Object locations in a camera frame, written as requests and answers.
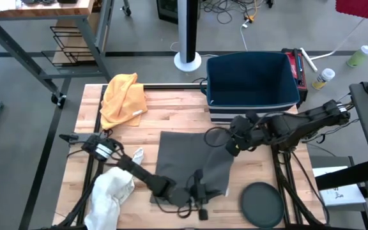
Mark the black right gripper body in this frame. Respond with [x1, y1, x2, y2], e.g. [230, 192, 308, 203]
[228, 115, 261, 150]

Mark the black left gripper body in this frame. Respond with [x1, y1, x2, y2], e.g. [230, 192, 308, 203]
[188, 169, 215, 207]

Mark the grey kitchen towel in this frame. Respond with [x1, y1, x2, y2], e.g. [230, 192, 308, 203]
[149, 129, 235, 205]

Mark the white towel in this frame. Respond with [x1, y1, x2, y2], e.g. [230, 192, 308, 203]
[84, 147, 145, 230]

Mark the orange towel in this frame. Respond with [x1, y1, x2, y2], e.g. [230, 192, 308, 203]
[99, 72, 149, 130]

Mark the dark green round plate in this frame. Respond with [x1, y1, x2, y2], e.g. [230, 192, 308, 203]
[240, 181, 286, 229]

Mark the navy white striped fabric bin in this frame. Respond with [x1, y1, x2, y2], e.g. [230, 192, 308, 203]
[204, 51, 301, 125]

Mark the red black tool case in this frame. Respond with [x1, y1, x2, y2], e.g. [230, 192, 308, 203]
[281, 47, 309, 103]

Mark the black aluminium crossbar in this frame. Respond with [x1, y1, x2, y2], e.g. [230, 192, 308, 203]
[102, 83, 211, 91]

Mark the yellow label bottle white cap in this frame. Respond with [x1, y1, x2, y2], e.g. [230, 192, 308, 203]
[311, 68, 336, 91]

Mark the white tube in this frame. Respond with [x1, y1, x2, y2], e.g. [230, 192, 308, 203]
[300, 47, 318, 73]

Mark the black diagonal bar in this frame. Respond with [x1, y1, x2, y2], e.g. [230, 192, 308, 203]
[314, 159, 368, 192]

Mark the silver black tower fan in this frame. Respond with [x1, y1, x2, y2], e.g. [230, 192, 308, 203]
[173, 0, 203, 73]

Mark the white paper box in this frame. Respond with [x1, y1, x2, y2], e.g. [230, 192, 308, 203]
[312, 165, 367, 208]

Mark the green bottle white cap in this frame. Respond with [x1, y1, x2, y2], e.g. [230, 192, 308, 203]
[346, 45, 368, 68]

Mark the black caster wheel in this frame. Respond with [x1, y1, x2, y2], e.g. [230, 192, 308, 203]
[121, 0, 132, 17]
[51, 92, 67, 109]

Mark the red cloth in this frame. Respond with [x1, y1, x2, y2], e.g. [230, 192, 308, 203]
[335, 0, 368, 24]

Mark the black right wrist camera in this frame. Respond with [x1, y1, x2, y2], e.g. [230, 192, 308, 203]
[225, 140, 242, 157]

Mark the black left camera cable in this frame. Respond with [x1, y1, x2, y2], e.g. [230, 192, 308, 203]
[153, 190, 204, 220]

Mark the black camera cable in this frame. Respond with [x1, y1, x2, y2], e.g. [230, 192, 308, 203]
[153, 190, 204, 220]
[204, 126, 233, 148]

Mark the black right camera cable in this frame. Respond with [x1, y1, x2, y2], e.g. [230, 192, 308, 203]
[204, 126, 233, 148]

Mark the white power cable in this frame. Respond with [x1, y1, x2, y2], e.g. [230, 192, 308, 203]
[240, 19, 252, 52]

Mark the orange cable plug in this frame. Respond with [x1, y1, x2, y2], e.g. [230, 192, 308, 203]
[243, 8, 259, 24]

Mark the black cable tangle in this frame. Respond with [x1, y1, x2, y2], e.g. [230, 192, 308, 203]
[199, 0, 276, 26]

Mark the black wire rack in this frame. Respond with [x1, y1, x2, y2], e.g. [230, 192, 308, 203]
[42, 26, 95, 67]

